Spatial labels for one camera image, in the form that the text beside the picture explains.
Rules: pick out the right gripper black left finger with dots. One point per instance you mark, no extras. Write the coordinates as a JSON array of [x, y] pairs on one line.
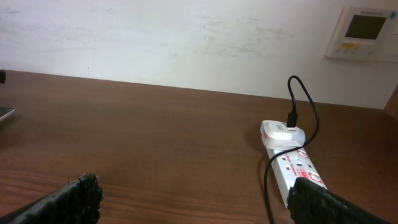
[[76, 202]]

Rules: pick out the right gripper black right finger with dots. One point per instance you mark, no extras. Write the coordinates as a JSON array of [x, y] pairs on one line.
[[310, 203]]

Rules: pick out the black Samsung Galaxy flip phone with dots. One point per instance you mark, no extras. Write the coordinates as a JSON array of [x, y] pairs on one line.
[[5, 112]]

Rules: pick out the white USB charger adapter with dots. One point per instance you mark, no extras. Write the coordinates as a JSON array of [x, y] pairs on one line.
[[277, 136]]

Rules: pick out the white power strip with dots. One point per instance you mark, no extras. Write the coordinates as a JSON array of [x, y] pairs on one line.
[[291, 165]]

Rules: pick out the wall thermostat control panel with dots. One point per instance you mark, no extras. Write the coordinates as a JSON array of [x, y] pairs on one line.
[[364, 34]]

